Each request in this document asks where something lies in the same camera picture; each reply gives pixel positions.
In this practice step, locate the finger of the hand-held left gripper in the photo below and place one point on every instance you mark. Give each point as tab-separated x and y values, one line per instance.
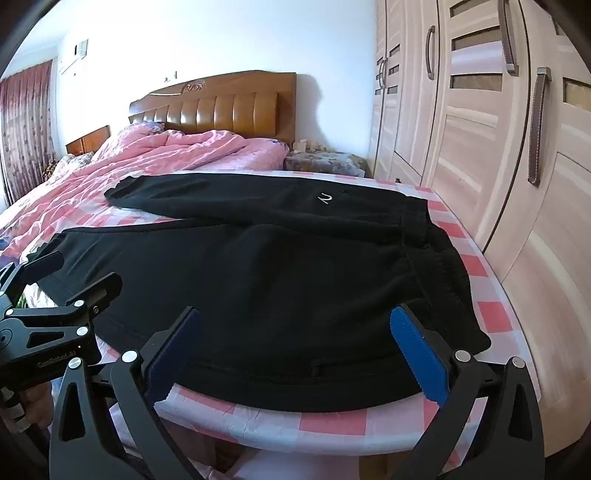
37	271
99	288

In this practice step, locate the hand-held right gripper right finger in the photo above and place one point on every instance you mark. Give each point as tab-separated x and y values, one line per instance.
420	357

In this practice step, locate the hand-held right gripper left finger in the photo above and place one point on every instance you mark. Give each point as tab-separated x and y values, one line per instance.
174	353

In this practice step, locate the black pants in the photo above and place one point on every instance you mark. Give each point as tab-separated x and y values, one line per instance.
277	277

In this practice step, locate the pink white checked cloth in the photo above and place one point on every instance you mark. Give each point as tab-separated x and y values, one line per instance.
498	318

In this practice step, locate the dark floral pillow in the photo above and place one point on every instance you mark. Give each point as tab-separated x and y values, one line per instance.
62	165

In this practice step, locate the wooden bedside cabinet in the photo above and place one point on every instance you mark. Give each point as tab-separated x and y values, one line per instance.
87	141

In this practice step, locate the pink patterned curtain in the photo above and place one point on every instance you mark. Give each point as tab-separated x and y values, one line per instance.
23	129

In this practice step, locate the pink quilt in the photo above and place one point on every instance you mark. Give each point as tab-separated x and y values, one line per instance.
161	152

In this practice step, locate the purple floral pillow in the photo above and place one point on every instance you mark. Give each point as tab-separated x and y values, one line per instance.
143	126

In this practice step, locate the wooden bed headboard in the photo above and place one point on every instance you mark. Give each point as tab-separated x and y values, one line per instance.
217	110

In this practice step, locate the white air conditioner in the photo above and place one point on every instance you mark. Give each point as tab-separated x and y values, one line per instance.
74	57

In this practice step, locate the nightstand with floral cover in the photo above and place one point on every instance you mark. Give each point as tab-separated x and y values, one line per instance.
323	162

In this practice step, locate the pale wooden wardrobe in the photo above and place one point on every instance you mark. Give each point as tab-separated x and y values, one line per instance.
461	138

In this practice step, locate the small pale box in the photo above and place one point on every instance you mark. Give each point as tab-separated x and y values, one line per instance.
299	146

